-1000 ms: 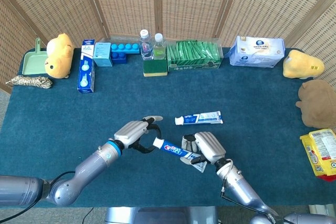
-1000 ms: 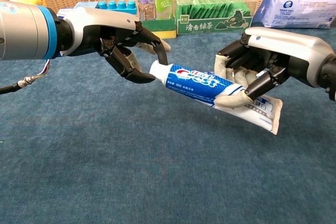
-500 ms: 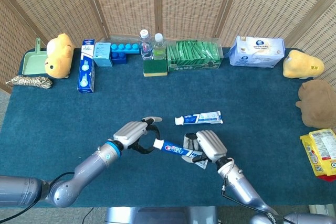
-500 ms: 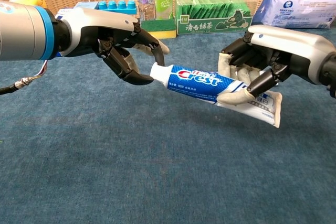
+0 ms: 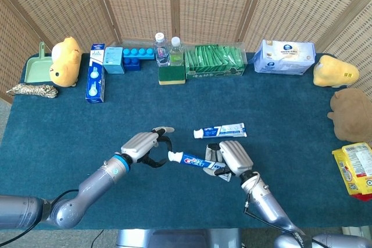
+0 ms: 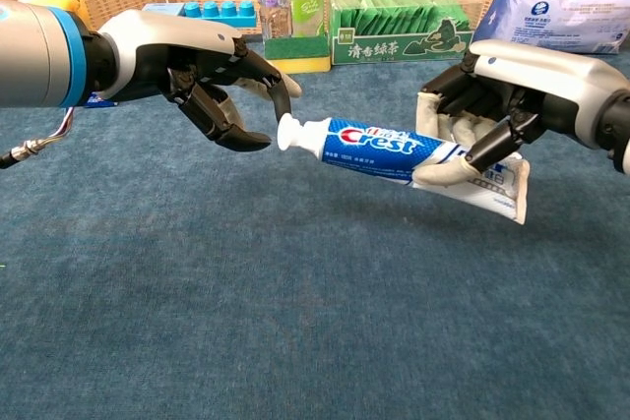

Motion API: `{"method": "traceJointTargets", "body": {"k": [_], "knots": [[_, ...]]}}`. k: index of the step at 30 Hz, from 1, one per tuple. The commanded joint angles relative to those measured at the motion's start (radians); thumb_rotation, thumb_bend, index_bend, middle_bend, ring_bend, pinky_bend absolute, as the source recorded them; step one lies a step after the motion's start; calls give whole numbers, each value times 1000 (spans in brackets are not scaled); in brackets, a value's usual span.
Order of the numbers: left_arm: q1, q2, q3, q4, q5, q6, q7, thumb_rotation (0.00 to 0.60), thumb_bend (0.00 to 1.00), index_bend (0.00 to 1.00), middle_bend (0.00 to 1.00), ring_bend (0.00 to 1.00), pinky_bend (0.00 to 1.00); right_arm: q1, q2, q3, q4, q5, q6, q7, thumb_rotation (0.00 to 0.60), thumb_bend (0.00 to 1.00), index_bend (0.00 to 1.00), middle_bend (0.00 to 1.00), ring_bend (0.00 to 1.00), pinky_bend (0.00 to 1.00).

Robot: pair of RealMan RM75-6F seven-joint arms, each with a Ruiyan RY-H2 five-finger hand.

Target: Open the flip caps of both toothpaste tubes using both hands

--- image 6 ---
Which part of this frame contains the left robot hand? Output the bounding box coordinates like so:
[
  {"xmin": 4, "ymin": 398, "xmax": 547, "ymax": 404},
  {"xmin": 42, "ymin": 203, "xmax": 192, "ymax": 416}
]
[{"xmin": 93, "ymin": 9, "xmax": 302, "ymax": 153}]

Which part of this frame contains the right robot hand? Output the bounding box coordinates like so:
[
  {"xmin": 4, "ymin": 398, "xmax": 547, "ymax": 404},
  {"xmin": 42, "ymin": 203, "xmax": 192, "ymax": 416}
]
[{"xmin": 411, "ymin": 38, "xmax": 630, "ymax": 190}]

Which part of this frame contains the blue white Crest toothpaste tube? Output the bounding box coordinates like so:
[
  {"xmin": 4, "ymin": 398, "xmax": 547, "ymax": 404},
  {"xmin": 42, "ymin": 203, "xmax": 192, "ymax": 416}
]
[{"xmin": 276, "ymin": 112, "xmax": 532, "ymax": 225}]

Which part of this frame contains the blue toothpaste carton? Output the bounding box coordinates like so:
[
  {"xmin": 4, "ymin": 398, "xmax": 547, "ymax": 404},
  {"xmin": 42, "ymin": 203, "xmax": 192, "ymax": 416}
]
[{"xmin": 86, "ymin": 90, "xmax": 119, "ymax": 109}]

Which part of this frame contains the light blue paper box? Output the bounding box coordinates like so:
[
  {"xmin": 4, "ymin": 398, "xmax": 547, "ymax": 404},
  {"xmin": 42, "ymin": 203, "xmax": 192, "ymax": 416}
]
[{"xmin": 142, "ymin": 2, "xmax": 186, "ymax": 16}]

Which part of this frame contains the light blue building block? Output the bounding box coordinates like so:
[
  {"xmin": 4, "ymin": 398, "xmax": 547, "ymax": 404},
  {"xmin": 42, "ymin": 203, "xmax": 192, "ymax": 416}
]
[{"xmin": 181, "ymin": 0, "xmax": 258, "ymax": 29}]

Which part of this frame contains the white blue tissue pack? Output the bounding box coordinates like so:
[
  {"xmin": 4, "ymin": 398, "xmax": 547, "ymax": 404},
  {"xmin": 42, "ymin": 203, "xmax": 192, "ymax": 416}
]
[{"xmin": 474, "ymin": 0, "xmax": 630, "ymax": 55}]

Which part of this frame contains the green yellow sponge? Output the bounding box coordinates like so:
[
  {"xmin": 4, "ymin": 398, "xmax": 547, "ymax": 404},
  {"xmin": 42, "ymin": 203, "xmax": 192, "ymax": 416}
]
[{"xmin": 263, "ymin": 34, "xmax": 332, "ymax": 75}]

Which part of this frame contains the green tea bag box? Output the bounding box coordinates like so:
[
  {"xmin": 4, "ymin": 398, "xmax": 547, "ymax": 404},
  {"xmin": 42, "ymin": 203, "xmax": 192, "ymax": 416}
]
[{"xmin": 328, "ymin": 0, "xmax": 483, "ymax": 66}]

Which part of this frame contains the blue table cloth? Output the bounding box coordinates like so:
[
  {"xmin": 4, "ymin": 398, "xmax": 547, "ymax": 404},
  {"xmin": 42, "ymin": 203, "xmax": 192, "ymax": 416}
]
[{"xmin": 0, "ymin": 40, "xmax": 630, "ymax": 420}]

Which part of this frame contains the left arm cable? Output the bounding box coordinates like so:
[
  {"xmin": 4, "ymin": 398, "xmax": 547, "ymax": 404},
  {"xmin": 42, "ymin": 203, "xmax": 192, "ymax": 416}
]
[{"xmin": 0, "ymin": 107, "xmax": 75, "ymax": 170}]

